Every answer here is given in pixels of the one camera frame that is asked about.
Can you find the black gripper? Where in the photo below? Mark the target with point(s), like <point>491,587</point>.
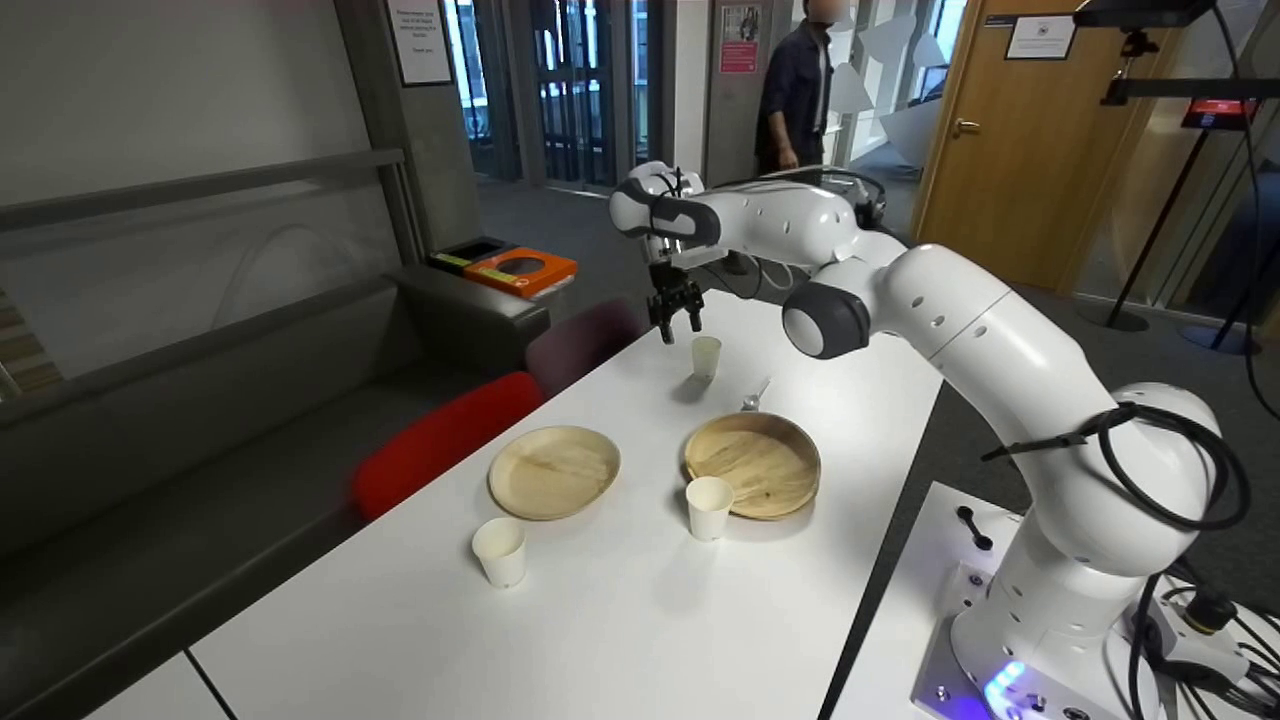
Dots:
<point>678,280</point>

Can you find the bamboo steamer basket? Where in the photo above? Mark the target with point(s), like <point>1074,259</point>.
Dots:
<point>555,468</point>
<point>749,463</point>

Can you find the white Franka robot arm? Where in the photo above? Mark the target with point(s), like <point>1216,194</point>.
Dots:
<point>987,334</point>

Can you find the maroon upholstered chair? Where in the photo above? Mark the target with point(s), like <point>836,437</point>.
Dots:
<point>581,345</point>

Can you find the red upholstered chair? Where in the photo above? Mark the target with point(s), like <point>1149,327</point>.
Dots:
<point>447,443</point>

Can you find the white paper cup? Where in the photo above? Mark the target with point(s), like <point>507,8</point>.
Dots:
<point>499,551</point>
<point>704,507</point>
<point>704,358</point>

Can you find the small clear utensil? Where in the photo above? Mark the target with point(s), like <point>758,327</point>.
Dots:
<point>758,395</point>

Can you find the orange recycling bin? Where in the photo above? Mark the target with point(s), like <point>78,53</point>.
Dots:
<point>526,275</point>

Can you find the dark glass entrance doors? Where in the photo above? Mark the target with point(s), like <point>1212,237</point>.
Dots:
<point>572,93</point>

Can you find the person in dark clothes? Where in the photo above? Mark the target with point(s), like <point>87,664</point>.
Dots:
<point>799,93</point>

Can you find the pink door sign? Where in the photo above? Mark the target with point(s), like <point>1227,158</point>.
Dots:
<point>739,57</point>

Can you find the wooden door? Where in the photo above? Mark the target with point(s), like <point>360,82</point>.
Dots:
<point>1025,161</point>

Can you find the white door sign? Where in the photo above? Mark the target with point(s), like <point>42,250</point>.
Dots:
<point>1040,36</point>

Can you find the black tripod stand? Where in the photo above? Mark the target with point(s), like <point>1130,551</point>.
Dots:
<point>1174,202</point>

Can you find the dark grey sofa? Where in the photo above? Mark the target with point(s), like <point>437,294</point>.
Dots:
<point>203,513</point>

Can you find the white wall poster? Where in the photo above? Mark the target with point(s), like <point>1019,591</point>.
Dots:
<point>423,40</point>

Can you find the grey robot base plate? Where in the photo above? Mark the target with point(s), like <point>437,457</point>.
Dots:
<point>953,664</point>

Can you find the glass balustrade with rail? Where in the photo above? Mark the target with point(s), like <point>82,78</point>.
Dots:
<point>203,266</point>

